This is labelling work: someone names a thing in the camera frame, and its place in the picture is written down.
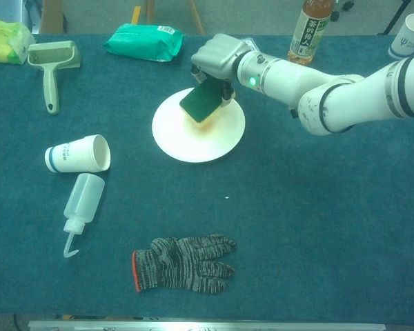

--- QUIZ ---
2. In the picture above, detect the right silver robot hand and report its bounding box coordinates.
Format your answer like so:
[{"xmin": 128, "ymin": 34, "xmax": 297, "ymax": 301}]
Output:
[{"xmin": 190, "ymin": 33, "xmax": 245, "ymax": 104}]

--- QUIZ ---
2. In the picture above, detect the green yellow sponge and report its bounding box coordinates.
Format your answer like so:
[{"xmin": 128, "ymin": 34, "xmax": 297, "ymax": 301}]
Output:
[{"xmin": 179, "ymin": 77, "xmax": 225, "ymax": 129}]

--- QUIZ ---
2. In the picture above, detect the white round plate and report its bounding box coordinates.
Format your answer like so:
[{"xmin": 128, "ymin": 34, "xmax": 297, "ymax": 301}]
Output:
[{"xmin": 151, "ymin": 87, "xmax": 246, "ymax": 163}]

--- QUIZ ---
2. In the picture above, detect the wooden stand leg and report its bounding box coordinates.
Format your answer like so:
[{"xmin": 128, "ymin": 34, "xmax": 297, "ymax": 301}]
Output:
[
  {"xmin": 144, "ymin": 0, "xmax": 156, "ymax": 24},
  {"xmin": 188, "ymin": 0, "xmax": 205, "ymax": 34}
]

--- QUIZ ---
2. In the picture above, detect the teal plastic package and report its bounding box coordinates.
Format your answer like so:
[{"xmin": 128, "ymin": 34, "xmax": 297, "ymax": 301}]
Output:
[{"xmin": 102, "ymin": 23, "xmax": 184, "ymax": 63}]

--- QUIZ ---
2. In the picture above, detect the tea bottle green label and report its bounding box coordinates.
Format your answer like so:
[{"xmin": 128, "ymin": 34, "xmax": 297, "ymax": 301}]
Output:
[{"xmin": 287, "ymin": 0, "xmax": 333, "ymax": 67}]

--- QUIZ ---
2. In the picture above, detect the pale green lint roller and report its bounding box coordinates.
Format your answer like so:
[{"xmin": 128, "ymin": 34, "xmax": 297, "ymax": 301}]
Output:
[{"xmin": 27, "ymin": 40, "xmax": 83, "ymax": 115}]

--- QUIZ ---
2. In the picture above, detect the brown cardboard box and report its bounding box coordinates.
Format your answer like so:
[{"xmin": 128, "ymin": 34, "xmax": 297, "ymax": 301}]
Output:
[{"xmin": 40, "ymin": 0, "xmax": 69, "ymax": 34}]

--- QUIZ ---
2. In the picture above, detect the lying white paper cup stack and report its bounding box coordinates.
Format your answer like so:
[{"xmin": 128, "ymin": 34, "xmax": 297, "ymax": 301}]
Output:
[{"xmin": 44, "ymin": 134, "xmax": 111, "ymax": 174}]

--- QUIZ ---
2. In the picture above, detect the black tripod leg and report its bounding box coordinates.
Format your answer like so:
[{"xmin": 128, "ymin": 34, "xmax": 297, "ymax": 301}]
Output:
[{"xmin": 382, "ymin": 0, "xmax": 413, "ymax": 35}]

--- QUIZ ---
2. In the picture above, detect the upright white paper cup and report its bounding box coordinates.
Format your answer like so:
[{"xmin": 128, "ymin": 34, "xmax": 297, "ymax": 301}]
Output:
[{"xmin": 387, "ymin": 12, "xmax": 414, "ymax": 61}]

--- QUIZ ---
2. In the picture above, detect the translucent plastic wash bottle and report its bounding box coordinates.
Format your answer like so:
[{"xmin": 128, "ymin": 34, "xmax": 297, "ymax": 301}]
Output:
[{"xmin": 62, "ymin": 173, "xmax": 106, "ymax": 259}]

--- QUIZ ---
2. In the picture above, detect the grey black knit glove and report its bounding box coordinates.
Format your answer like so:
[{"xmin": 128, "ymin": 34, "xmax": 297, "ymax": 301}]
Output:
[{"xmin": 131, "ymin": 233, "xmax": 237, "ymax": 296}]

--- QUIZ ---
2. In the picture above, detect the yellow tissue pack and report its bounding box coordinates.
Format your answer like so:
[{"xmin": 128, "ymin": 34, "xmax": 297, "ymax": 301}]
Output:
[{"xmin": 0, "ymin": 16, "xmax": 37, "ymax": 66}]

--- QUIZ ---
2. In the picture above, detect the blue-green table cloth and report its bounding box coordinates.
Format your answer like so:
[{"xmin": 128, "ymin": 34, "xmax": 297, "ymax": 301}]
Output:
[{"xmin": 0, "ymin": 33, "xmax": 414, "ymax": 315}]

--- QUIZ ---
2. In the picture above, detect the aluminium frame rail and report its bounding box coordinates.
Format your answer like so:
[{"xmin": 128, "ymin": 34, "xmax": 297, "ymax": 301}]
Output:
[{"xmin": 28, "ymin": 319, "xmax": 386, "ymax": 331}]

